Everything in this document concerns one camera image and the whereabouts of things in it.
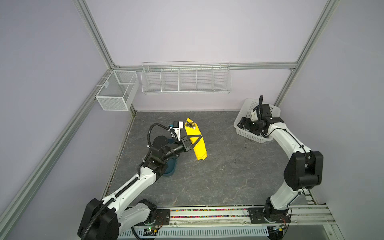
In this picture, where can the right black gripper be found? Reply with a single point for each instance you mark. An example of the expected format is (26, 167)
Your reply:
(246, 126)

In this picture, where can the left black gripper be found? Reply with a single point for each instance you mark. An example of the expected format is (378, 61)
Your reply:
(187, 145)

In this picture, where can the silver fork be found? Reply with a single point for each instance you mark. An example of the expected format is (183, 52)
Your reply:
(191, 125)

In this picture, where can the teal plastic tray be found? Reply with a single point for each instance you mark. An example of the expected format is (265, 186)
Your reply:
(169, 165)

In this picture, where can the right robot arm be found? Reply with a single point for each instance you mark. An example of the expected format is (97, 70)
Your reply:
(305, 167)

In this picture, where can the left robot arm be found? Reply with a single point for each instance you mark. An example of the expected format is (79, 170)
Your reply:
(149, 171)

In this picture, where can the white vent grille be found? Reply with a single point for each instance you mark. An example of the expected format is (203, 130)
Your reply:
(203, 233)

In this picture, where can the white wire wall rack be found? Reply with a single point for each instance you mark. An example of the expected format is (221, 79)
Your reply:
(186, 77)

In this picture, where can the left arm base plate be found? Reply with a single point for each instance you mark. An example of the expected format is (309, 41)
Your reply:
(160, 217)

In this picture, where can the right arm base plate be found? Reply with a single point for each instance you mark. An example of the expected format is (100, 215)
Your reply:
(259, 215)

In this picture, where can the white mesh wall box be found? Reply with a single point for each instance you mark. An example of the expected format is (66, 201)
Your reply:
(118, 91)

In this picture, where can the aluminium front rail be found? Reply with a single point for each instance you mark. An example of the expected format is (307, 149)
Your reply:
(200, 216)

